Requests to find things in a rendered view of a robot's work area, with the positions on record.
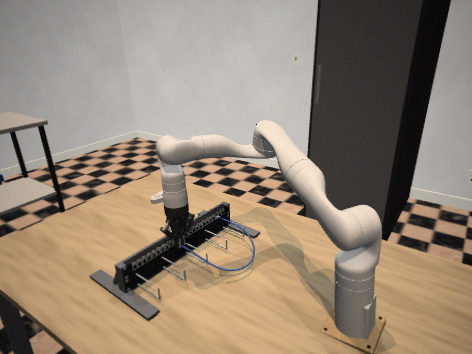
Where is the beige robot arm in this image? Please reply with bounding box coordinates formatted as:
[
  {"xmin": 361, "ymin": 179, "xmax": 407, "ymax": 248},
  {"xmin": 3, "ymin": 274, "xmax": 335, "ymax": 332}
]
[{"xmin": 150, "ymin": 120, "xmax": 382, "ymax": 340}]

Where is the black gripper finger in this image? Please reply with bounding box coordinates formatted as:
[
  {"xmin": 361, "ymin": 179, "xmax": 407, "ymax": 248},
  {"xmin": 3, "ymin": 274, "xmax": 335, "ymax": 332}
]
[
  {"xmin": 160, "ymin": 220, "xmax": 182, "ymax": 248},
  {"xmin": 180, "ymin": 212, "xmax": 195, "ymax": 246}
]

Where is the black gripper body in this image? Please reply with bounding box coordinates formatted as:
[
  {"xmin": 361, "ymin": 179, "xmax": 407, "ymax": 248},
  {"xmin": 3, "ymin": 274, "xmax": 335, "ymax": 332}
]
[{"xmin": 164, "ymin": 203, "xmax": 189, "ymax": 230}]

